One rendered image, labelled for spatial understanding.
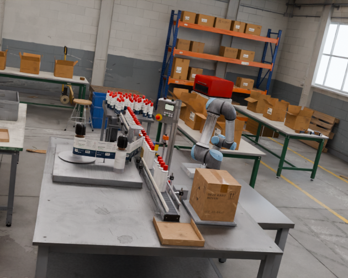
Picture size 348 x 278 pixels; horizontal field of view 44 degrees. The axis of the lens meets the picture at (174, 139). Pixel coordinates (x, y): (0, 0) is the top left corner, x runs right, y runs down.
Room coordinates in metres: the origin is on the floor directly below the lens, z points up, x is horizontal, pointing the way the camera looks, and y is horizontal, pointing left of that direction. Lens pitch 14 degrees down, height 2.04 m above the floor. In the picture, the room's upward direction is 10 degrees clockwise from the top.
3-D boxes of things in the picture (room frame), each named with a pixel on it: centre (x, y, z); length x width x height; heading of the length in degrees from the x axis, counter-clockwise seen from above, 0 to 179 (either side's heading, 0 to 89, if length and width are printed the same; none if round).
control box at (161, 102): (3.58, 0.09, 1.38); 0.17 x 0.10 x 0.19; 71
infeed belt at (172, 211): (3.45, 0.14, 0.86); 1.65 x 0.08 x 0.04; 16
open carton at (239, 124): (5.22, -0.61, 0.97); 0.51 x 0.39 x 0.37; 115
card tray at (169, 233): (2.49, -0.12, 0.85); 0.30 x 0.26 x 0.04; 16
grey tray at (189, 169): (3.76, -0.25, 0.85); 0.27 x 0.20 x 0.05; 20
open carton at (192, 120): (6.02, -0.29, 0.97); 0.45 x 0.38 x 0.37; 112
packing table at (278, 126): (7.98, -1.77, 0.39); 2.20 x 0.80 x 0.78; 20
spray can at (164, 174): (3.04, 0.02, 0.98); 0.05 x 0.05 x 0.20
